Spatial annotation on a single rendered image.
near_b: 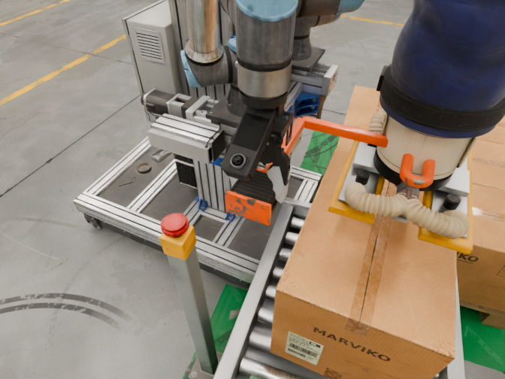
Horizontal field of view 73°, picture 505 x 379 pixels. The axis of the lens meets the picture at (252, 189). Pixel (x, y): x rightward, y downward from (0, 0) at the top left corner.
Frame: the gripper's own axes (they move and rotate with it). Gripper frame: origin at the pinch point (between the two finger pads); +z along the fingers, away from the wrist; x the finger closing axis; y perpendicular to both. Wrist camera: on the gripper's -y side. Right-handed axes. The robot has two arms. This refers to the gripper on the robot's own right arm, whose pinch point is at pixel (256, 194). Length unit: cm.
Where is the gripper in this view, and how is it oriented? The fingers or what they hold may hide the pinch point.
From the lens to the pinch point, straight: 62.7
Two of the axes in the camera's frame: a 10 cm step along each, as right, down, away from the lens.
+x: -9.2, -2.8, 2.8
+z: 0.0, 7.1, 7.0
